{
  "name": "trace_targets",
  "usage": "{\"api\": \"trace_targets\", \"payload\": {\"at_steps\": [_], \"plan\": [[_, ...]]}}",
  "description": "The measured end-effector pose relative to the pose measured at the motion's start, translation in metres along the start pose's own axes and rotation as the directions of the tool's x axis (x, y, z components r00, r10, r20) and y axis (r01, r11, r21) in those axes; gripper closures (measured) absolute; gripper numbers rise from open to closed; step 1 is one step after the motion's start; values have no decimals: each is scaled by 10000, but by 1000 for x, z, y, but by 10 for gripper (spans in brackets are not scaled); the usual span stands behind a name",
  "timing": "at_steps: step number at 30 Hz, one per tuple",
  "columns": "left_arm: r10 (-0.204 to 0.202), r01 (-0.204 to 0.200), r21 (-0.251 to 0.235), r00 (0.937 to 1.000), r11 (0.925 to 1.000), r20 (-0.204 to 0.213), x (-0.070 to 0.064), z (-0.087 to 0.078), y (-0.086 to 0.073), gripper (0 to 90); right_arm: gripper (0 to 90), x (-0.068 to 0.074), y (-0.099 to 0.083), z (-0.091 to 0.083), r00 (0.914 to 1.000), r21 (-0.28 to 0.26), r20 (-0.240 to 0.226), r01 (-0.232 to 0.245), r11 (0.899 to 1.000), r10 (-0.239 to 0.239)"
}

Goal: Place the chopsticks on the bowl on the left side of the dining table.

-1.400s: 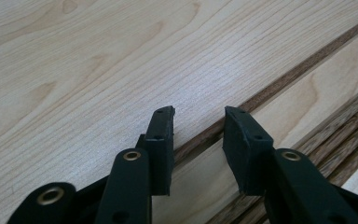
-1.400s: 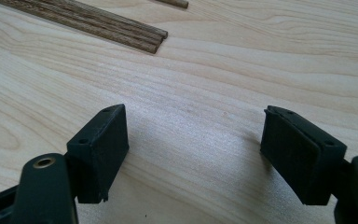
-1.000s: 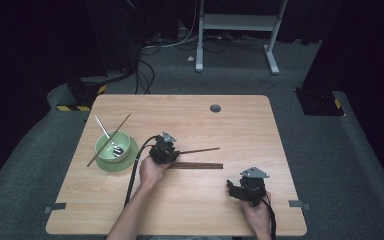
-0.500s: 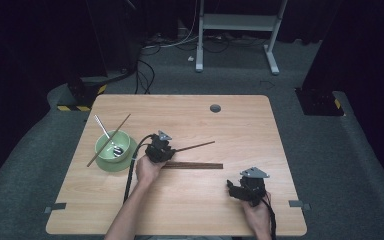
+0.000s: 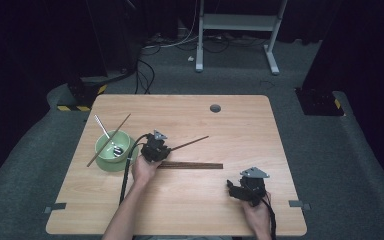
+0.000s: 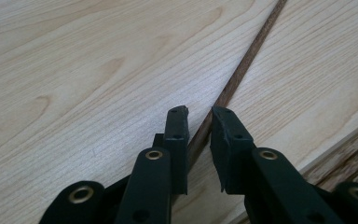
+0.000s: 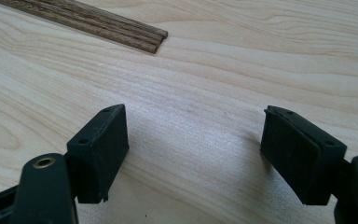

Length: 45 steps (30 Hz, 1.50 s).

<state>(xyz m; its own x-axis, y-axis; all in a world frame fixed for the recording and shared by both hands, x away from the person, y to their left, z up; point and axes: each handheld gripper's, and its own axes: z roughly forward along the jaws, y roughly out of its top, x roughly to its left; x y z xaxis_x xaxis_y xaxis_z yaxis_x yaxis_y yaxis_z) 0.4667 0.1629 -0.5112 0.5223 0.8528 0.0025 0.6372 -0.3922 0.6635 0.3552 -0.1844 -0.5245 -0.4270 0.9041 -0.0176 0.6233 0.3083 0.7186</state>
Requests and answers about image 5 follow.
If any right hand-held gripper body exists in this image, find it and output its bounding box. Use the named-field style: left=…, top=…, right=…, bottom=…
left=239, top=166, right=271, bottom=208

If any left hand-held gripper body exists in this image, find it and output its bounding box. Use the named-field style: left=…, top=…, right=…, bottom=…
left=140, top=129, right=172, bottom=164

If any brown wooden chopstick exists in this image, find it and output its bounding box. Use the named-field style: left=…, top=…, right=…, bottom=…
left=169, top=135, right=210, bottom=153
left=86, top=113, right=132, bottom=168

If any row of wooden chopsticks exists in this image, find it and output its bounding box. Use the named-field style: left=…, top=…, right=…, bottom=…
left=157, top=161, right=224, bottom=170

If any person's left hand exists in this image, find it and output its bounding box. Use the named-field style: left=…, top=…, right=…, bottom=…
left=131, top=154, right=163, bottom=188

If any person's right hand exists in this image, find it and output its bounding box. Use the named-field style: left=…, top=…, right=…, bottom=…
left=240, top=191, right=273, bottom=234

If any grey tape strip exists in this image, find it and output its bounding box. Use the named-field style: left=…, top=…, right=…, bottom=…
left=43, top=202, right=68, bottom=214
left=288, top=199, right=312, bottom=211

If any metal spoon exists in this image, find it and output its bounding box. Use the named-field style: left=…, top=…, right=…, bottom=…
left=94, top=114, right=125, bottom=158

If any black stand base striped tape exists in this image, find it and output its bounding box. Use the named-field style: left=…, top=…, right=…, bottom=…
left=294, top=87, right=345, bottom=117
left=57, top=74, right=109, bottom=113

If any left hand-held gripper black cable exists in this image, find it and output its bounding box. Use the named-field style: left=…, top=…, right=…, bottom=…
left=118, top=133, right=151, bottom=205

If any hand-held gripper black cable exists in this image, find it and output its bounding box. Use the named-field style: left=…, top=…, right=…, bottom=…
left=261, top=196, right=278, bottom=240
left=118, top=133, right=151, bottom=205

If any right hand-held gripper black cable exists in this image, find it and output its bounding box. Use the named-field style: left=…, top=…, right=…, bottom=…
left=261, top=196, right=278, bottom=240

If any black floor cable bundle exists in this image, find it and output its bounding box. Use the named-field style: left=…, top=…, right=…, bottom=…
left=134, top=59, right=156, bottom=95

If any white floor cable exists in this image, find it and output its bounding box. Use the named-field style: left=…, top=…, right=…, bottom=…
left=143, top=0, right=202, bottom=50

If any white metal desk frame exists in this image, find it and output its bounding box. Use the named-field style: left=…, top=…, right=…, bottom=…
left=194, top=0, right=289, bottom=76

